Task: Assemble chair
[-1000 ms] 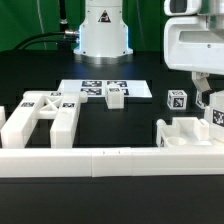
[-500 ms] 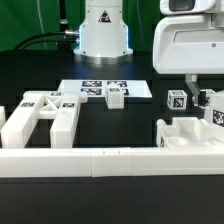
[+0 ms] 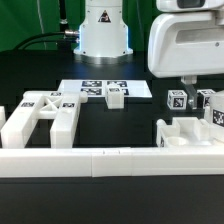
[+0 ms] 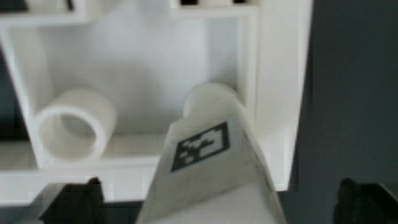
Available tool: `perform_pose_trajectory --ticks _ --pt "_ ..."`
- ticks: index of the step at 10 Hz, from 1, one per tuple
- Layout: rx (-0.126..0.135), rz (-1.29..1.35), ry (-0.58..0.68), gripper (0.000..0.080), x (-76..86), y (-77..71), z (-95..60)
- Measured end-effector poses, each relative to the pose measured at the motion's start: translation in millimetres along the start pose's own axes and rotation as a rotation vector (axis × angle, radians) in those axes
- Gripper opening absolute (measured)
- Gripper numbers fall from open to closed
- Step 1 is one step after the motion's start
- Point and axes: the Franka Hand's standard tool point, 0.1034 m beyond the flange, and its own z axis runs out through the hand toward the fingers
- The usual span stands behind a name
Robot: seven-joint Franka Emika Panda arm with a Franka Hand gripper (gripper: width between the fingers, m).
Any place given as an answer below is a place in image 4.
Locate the white tagged chair leg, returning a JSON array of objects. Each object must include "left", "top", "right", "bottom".
[{"left": 137, "top": 83, "right": 288, "bottom": 224}]

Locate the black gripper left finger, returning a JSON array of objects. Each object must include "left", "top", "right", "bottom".
[{"left": 39, "top": 177, "right": 107, "bottom": 224}]

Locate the white chair seat part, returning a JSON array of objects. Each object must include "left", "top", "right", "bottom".
[{"left": 0, "top": 0, "right": 315, "bottom": 206}]

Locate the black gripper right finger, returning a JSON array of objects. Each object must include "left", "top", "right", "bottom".
[{"left": 333, "top": 178, "right": 398, "bottom": 224}]

